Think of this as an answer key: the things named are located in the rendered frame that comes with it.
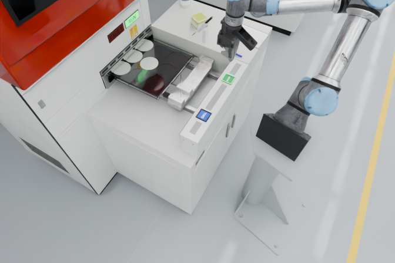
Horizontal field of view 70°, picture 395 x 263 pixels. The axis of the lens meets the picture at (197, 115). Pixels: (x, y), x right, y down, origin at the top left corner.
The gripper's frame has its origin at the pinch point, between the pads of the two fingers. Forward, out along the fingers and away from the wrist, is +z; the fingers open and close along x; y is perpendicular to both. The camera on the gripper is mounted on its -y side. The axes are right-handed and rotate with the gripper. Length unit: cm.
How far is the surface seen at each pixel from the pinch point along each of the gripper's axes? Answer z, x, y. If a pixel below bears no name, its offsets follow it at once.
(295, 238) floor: 110, 22, -73
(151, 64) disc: 20.0, 6.0, 44.1
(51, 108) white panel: 9, 60, 58
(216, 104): 13.8, 17.1, -1.4
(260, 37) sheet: 12.9, -37.3, -1.5
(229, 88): 13.8, 5.0, -2.7
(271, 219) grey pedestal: 108, 19, -54
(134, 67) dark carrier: 20, 13, 51
